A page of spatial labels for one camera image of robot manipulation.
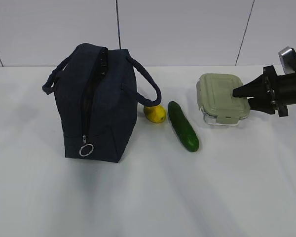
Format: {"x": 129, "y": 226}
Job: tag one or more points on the navy blue lunch bag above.
{"x": 97, "y": 92}

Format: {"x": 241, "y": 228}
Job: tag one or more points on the green cucumber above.
{"x": 183, "y": 129}

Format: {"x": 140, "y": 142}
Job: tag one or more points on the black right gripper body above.
{"x": 280, "y": 91}

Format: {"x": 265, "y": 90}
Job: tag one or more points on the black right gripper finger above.
{"x": 256, "y": 88}
{"x": 261, "y": 105}

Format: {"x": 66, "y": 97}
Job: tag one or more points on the glass container green lid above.
{"x": 215, "y": 100}

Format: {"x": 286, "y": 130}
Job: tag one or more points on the yellow lemon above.
{"x": 155, "y": 114}

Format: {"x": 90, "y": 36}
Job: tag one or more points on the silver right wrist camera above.
{"x": 288, "y": 60}

